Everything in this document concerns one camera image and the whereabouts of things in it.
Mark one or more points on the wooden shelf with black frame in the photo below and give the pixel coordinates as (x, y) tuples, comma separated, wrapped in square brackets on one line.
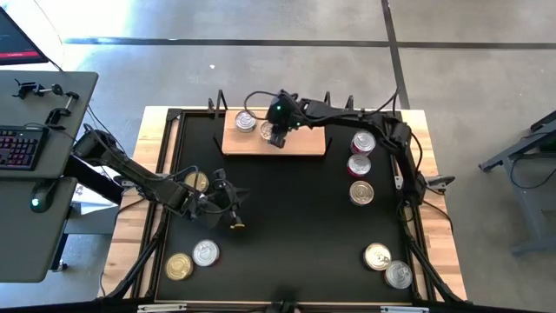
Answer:
[(299, 143)]

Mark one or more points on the silver bracket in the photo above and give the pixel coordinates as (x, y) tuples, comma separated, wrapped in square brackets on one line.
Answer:
[(404, 309), (161, 308)]

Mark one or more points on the white grey box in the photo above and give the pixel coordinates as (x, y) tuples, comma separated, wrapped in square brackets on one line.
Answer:
[(91, 217)]

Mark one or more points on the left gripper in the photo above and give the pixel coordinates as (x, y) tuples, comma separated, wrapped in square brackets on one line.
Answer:
[(215, 204)]

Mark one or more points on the grey desk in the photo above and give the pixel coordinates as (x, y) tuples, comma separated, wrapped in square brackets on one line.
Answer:
[(26, 243), (82, 87)]

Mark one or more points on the black table mat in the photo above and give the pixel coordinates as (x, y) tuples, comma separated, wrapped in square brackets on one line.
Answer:
[(295, 226)]

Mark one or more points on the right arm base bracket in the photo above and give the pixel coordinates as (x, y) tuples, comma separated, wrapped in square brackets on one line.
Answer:
[(441, 180)]

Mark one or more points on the dark grey desk frame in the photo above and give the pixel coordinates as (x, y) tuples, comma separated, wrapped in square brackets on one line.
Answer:
[(525, 182)]

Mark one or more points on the backlit black keyboard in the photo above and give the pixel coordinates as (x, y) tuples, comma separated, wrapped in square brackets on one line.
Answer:
[(19, 148)]

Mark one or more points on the black computer mouse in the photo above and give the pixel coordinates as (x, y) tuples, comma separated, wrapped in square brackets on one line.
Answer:
[(41, 197)]

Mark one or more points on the black desk beam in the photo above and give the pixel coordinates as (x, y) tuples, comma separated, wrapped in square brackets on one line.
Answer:
[(93, 180)]

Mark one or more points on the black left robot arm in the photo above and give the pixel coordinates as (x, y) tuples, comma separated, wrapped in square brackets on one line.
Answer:
[(143, 178)]

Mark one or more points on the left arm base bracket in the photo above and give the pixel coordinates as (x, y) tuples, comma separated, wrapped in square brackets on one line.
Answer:
[(123, 180)]

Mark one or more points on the blue label seafood can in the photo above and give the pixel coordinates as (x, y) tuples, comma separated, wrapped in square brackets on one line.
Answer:
[(377, 256), (361, 192), (197, 180)]

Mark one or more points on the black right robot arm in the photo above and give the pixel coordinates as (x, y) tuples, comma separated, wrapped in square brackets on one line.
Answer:
[(347, 116)]

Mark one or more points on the black computer monitor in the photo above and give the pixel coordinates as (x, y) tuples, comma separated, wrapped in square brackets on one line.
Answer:
[(17, 43)]

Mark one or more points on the gold lid seafood can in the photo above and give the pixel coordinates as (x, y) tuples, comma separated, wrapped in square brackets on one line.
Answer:
[(178, 266)]

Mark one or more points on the small yellow tape piece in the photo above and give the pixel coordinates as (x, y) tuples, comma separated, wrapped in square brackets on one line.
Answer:
[(237, 226)]

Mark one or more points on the black desk clamp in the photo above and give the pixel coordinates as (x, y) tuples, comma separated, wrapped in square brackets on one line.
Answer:
[(26, 88), (61, 113)]

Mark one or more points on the red label seafood can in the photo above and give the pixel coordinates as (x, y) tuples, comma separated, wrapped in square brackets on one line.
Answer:
[(359, 165), (205, 252), (363, 142), (398, 274)]

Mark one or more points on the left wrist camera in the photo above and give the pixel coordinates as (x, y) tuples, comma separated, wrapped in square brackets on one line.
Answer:
[(219, 175)]

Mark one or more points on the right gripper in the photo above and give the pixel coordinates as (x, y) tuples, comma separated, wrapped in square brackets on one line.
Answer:
[(280, 114)]

